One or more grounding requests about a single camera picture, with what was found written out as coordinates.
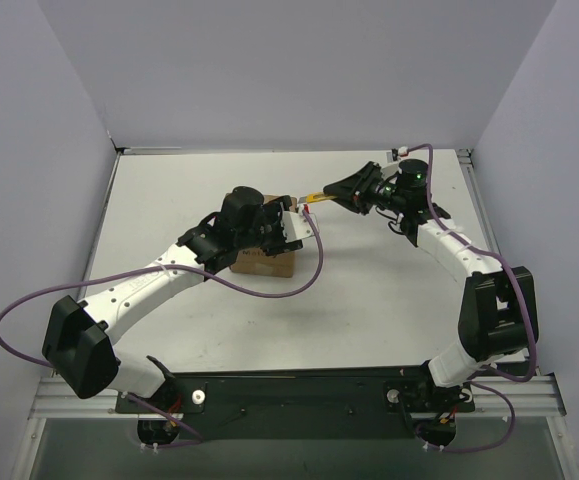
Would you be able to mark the aluminium front rail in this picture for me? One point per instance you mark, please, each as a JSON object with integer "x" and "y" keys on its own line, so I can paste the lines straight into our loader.
{"x": 539, "y": 397}

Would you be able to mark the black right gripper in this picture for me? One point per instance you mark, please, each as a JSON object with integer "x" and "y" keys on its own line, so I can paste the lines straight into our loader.
{"x": 360, "y": 185}

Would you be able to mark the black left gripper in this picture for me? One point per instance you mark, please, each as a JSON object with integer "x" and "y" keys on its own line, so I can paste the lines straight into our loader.
{"x": 277, "y": 226}

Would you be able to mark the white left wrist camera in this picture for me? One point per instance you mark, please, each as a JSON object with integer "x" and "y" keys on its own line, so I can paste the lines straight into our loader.
{"x": 298, "y": 226}

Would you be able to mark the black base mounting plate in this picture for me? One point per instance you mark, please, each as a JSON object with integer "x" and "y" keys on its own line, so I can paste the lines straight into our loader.
{"x": 313, "y": 404}

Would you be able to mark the brown cardboard express box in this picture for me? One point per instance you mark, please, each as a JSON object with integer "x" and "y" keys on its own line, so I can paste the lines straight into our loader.
{"x": 256, "y": 260}

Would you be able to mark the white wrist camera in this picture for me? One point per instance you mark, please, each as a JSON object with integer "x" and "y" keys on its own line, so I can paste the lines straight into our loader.
{"x": 298, "y": 226}
{"x": 394, "y": 157}

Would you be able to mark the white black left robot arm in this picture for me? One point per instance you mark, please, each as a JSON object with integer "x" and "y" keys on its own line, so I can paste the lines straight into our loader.
{"x": 81, "y": 335}

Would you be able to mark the yellow utility knife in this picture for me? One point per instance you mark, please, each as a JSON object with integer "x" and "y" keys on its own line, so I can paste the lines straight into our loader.
{"x": 316, "y": 197}

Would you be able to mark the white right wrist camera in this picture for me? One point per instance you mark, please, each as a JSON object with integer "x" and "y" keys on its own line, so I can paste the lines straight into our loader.
{"x": 394, "y": 157}

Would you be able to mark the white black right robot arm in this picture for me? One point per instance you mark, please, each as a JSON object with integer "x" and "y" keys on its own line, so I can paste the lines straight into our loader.
{"x": 498, "y": 315}

